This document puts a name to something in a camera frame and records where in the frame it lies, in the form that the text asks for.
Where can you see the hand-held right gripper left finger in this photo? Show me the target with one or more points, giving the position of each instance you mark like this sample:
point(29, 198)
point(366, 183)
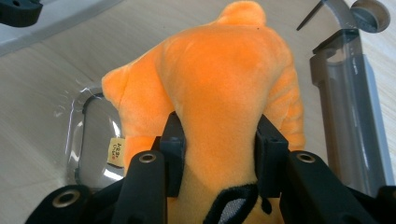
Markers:
point(172, 149)

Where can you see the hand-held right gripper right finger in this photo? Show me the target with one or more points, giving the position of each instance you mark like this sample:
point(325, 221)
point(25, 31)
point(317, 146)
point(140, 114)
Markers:
point(271, 155)

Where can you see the white storage box lid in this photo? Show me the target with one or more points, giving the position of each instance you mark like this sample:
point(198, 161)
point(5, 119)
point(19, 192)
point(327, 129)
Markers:
point(62, 15)

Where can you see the orange plush toy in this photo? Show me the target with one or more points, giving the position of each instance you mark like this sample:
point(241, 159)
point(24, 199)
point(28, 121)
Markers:
point(218, 77)

